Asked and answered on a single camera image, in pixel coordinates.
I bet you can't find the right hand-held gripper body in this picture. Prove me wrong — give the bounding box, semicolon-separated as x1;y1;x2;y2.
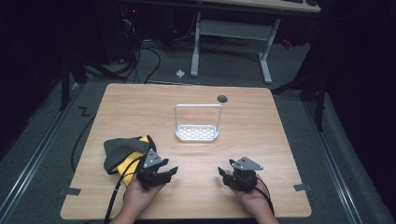
223;156;264;194

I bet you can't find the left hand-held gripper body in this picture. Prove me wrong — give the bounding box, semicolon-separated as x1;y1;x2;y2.
135;148;172;191

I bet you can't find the grey cloth with yellow lining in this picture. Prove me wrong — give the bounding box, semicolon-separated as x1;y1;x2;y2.
103;134;157;187

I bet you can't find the person's left hand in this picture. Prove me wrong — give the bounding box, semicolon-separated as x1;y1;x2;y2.
124;179;164;216

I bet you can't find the person's right hand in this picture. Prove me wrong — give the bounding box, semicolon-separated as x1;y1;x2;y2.
233;176;275;216

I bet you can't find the grey tape piece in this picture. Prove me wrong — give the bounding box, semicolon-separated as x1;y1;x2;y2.
58;186;82;197
292;183;313;192

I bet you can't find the black metal stand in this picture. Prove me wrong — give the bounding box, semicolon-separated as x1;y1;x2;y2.
58;54;90;113
270;69;329;133

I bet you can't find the white desk with metal legs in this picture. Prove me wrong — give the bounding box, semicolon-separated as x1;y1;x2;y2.
189;0;321;85

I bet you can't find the dark computer tower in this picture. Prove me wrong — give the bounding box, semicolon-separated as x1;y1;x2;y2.
119;5;142;63

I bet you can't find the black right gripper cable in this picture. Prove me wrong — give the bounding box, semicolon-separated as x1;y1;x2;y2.
246;175;276;217

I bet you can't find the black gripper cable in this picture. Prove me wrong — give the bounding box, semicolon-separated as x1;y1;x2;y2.
103;154;148;224
246;175;276;217

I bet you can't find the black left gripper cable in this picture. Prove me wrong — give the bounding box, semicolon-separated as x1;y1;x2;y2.
103;154;148;224

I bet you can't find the white metal rack with handle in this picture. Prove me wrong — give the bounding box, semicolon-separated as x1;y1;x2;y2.
174;103;224;143

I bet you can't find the thin black floor cable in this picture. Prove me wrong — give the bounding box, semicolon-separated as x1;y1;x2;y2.
70;114;97;173

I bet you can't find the metal floor rail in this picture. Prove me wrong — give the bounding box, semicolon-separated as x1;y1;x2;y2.
0;83;82;220
302;99;364;224

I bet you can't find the bundle of black floor cables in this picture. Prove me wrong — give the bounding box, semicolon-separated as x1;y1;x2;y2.
120;18;163;85

